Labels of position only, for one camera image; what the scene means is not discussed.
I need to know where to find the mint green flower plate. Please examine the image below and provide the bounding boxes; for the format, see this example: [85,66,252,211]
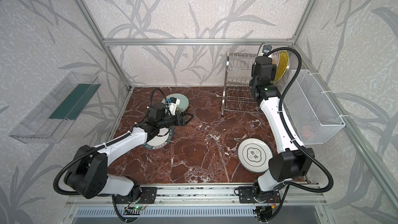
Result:
[166,93,189,114]

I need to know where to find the yellow grid plate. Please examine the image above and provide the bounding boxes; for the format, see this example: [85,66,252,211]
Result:
[274,50,290,83]

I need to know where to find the orange sunburst plate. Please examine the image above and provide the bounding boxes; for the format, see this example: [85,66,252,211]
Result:
[257,42,267,57]
[271,51,280,66]

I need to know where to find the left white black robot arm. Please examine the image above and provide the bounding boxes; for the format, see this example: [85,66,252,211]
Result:
[53,103,194,200]

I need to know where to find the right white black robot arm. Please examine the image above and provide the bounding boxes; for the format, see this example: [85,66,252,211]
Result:
[249,56,315,192]

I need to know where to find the steel two-tier dish rack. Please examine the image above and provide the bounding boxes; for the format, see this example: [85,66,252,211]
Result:
[221,52,282,115]

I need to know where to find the green rimmed Chinese text plate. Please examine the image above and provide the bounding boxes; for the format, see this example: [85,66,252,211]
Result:
[143,127,174,150]

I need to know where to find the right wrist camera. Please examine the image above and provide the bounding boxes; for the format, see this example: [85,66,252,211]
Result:
[262,45,273,56]

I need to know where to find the white wire mesh basket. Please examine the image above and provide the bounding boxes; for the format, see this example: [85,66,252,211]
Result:
[284,69,345,146]

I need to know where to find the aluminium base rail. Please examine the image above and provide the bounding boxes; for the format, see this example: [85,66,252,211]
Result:
[63,183,327,207]

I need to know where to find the aluminium cage frame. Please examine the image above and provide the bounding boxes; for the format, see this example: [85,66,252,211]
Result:
[73,0,398,207]

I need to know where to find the clear plastic wall tray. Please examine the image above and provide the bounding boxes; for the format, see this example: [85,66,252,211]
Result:
[9,72,101,144]

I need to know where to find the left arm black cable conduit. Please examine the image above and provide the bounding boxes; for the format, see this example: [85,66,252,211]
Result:
[52,130,133,196]

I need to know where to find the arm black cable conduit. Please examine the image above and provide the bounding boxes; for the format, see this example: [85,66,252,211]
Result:
[52,130,133,196]
[265,47,334,194]

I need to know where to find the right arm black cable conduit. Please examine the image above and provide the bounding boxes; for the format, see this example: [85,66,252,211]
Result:
[265,47,334,194]

